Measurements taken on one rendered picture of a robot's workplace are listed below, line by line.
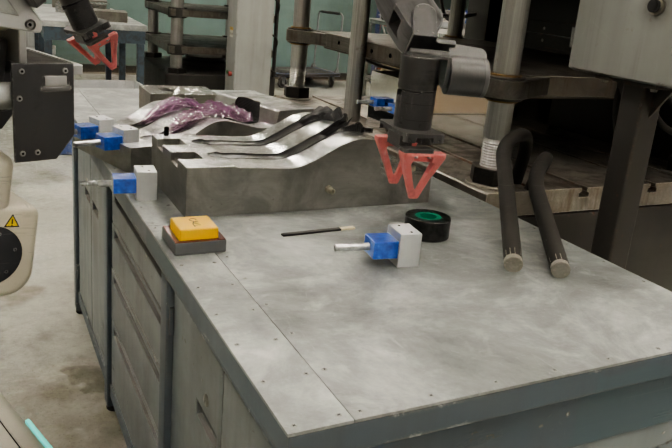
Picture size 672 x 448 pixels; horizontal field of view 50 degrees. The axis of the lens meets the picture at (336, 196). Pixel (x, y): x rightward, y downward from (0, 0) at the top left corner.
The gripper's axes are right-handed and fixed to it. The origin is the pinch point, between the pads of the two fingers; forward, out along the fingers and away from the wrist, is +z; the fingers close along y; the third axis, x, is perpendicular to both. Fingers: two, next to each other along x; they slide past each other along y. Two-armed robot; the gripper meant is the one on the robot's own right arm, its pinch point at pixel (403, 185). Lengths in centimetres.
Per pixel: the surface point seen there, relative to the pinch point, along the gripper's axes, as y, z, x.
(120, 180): 32, 10, 40
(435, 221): 8.2, 8.7, -10.7
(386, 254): -2.4, 10.3, 2.3
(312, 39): 154, -8, -28
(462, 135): 90, 11, -58
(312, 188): 25.7, 8.4, 6.4
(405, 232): -1.8, 7.0, -0.6
